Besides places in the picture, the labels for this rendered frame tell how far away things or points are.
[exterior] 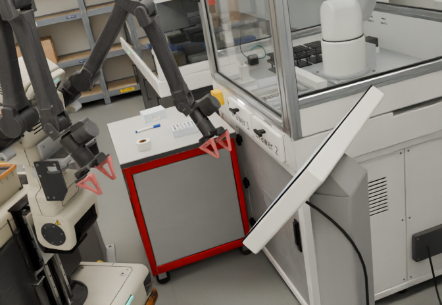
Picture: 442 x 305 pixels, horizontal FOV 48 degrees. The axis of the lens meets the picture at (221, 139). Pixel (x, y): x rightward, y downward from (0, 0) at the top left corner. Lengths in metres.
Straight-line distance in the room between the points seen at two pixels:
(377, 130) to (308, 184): 0.93
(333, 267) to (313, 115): 0.61
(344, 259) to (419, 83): 0.88
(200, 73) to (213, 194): 0.84
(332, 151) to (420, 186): 1.12
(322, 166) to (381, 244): 1.21
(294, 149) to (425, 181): 0.66
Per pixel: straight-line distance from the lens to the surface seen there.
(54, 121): 1.57
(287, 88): 1.73
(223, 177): 2.52
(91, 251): 2.92
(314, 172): 1.06
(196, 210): 2.56
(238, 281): 2.67
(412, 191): 2.21
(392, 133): 2.02
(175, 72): 1.85
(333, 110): 1.84
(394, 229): 2.25
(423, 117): 2.09
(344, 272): 1.43
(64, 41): 6.33
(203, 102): 1.88
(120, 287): 2.38
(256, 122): 2.08
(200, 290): 2.67
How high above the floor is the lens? 1.69
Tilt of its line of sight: 23 degrees down
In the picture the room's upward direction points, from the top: 10 degrees counter-clockwise
